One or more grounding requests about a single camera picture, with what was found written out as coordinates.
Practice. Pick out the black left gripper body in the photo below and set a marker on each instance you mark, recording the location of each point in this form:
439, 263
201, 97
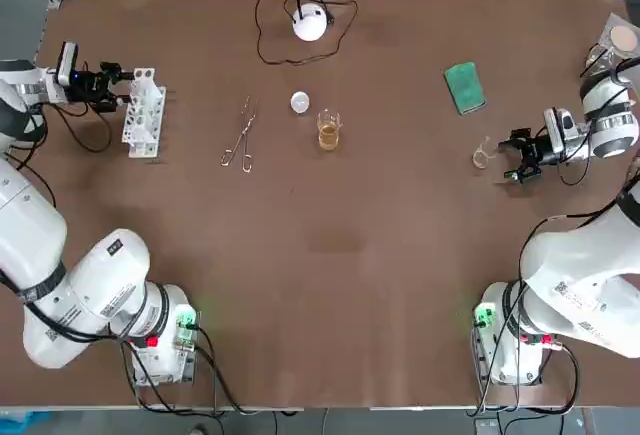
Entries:
87, 86

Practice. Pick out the tripod stand with gauze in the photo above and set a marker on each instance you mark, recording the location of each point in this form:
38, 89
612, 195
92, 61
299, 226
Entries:
622, 37

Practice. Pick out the small white dish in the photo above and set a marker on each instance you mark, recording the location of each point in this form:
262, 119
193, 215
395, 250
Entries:
300, 102

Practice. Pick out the white test tube rack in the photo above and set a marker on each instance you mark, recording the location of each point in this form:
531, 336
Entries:
145, 145

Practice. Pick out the metal crucible tongs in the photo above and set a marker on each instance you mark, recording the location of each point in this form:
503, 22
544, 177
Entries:
243, 131

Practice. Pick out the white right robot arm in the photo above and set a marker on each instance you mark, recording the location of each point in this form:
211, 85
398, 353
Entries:
575, 275

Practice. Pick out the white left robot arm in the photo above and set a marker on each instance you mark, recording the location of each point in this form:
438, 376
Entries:
115, 285

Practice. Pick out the small clear glass vessel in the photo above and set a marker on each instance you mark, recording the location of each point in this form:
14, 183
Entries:
597, 59

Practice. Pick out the glass beaker with amber liquid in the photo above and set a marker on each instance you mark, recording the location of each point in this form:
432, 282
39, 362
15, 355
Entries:
330, 137

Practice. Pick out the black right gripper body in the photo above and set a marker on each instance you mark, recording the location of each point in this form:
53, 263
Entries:
541, 151

